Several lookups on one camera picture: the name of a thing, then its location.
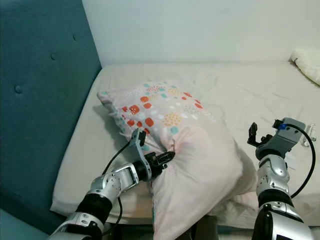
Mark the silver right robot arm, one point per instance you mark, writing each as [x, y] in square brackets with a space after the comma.
[272, 177]

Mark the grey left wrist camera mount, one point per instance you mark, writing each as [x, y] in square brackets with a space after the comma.
[137, 145]

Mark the teal upholstered headboard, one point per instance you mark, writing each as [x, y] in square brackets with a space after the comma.
[40, 100]

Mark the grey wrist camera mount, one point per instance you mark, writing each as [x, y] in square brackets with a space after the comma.
[137, 145]
[287, 137]

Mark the pink pillow with coloured dots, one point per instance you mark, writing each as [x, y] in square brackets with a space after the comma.
[205, 170]

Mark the white sheeted bed mattress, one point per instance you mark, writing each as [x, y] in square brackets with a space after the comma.
[230, 100]

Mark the cream Kuromi print pillow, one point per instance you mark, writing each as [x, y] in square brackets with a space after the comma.
[307, 65]

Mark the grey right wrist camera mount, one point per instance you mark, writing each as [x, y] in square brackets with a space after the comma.
[287, 137]

